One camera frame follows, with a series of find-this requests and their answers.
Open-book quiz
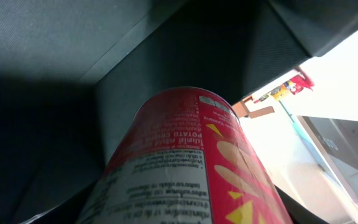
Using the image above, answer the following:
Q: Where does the red Pringles can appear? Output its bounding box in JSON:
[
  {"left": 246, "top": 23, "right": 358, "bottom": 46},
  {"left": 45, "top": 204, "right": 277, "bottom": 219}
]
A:
[{"left": 77, "top": 87, "right": 291, "bottom": 224}]

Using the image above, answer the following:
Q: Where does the black open gift box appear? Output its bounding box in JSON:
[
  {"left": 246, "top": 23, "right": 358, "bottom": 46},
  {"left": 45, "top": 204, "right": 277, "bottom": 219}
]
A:
[{"left": 0, "top": 0, "right": 358, "bottom": 223}]

